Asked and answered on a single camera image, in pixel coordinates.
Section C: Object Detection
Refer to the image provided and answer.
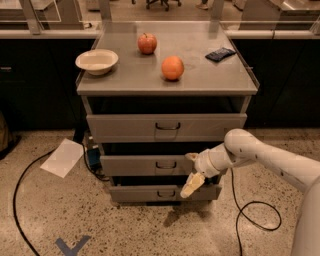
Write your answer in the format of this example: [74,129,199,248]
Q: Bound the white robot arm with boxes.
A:
[180,129,320,256]

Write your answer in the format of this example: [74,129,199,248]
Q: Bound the white bowl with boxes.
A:
[75,49,119,75]

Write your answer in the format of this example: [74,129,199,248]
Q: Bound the grey bottom drawer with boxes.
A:
[109,184,221,203]

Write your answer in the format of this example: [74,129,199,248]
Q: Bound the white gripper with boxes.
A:
[180,144,234,198]

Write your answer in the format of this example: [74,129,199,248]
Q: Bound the orange fruit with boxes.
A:
[161,56,184,81]

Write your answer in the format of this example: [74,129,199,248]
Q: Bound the black office chair base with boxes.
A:
[146,0,182,11]

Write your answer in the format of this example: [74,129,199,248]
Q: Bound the black cable right floor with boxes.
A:
[229,168,283,256]

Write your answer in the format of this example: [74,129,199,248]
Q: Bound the grey metal drawer cabinet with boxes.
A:
[77,21,257,188]

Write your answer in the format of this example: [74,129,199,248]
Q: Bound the white paper sheet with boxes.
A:
[40,139,83,178]

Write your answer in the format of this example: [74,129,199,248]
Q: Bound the grey top drawer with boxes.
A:
[87,114,247,143]

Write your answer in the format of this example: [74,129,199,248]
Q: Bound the dark blue cloth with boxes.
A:
[205,47,235,62]

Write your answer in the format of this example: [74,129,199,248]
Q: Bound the red apple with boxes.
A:
[137,33,157,55]

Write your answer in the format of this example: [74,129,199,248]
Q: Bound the grey drawer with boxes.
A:
[87,114,247,143]
[109,184,221,203]
[100,155,194,176]

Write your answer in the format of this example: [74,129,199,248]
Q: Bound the blue power box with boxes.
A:
[87,148,101,169]

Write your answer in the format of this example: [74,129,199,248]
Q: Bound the blue tape floor mark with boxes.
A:
[54,235,92,256]

